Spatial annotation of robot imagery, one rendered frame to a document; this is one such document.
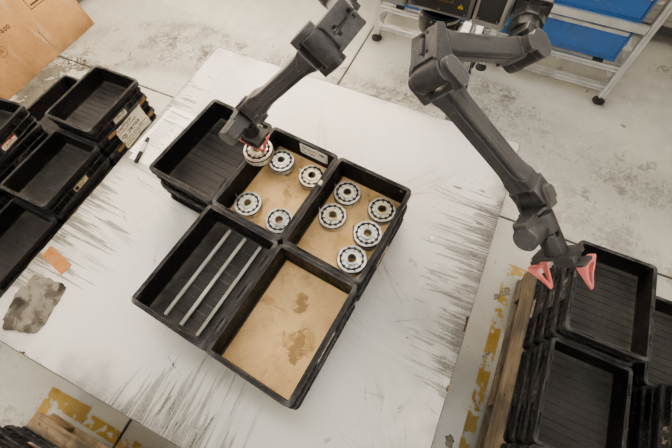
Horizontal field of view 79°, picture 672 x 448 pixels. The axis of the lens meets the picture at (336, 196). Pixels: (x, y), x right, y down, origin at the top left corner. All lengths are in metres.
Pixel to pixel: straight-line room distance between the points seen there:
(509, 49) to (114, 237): 1.55
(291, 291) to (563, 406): 1.16
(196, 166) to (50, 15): 2.49
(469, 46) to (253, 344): 1.05
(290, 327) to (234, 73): 1.35
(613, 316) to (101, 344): 1.95
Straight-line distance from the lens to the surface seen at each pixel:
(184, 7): 4.03
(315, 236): 1.49
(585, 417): 2.03
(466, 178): 1.83
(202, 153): 1.78
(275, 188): 1.60
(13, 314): 1.94
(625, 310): 2.09
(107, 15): 4.22
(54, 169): 2.67
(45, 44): 3.98
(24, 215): 2.75
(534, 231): 1.02
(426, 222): 1.69
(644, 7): 3.05
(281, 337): 1.40
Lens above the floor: 2.19
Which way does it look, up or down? 60 degrees down
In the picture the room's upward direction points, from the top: 2 degrees counter-clockwise
